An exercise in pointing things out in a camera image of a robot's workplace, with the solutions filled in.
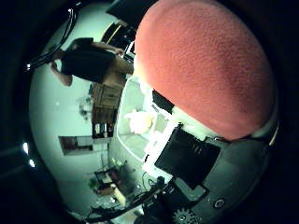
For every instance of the red strawberry plush toy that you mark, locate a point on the red strawberry plush toy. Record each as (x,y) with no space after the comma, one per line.
(205,65)

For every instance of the clear plastic bin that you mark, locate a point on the clear plastic bin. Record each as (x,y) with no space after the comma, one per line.
(132,140)

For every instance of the white plush toy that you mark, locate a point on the white plush toy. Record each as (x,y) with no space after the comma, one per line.
(139,121)

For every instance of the cluttered desk with plant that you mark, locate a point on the cluttered desk with plant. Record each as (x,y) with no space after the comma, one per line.
(109,182)

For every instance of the brown wooden drawer cabinet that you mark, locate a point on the brown wooden drawer cabinet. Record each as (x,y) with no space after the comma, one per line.
(106,102)

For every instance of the person in black shirt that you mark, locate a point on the person in black shirt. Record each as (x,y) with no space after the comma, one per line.
(87,62)

